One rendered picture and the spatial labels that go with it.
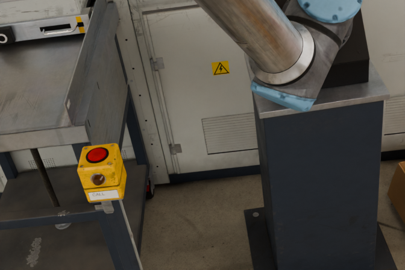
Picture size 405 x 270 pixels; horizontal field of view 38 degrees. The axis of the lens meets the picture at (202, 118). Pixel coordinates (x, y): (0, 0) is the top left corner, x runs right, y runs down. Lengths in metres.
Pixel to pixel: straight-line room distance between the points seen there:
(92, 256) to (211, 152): 0.65
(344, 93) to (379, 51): 0.61
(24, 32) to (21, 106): 0.34
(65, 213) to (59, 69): 0.41
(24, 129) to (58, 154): 0.94
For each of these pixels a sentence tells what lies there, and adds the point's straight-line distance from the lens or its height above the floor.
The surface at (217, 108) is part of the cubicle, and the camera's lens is 2.23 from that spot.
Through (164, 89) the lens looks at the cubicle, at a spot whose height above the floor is 0.49.
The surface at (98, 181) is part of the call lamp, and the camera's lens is 1.25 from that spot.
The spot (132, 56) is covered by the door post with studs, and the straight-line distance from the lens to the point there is 2.14.
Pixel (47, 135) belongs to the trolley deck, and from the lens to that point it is 1.51.
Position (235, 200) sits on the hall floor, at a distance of 2.38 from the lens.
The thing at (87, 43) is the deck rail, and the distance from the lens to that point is 1.72.
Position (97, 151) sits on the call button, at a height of 0.91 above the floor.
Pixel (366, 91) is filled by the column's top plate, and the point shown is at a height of 0.75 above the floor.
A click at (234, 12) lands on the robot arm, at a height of 1.21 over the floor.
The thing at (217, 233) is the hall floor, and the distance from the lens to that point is 2.27.
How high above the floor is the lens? 1.68
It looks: 36 degrees down
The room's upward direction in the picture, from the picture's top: 10 degrees counter-clockwise
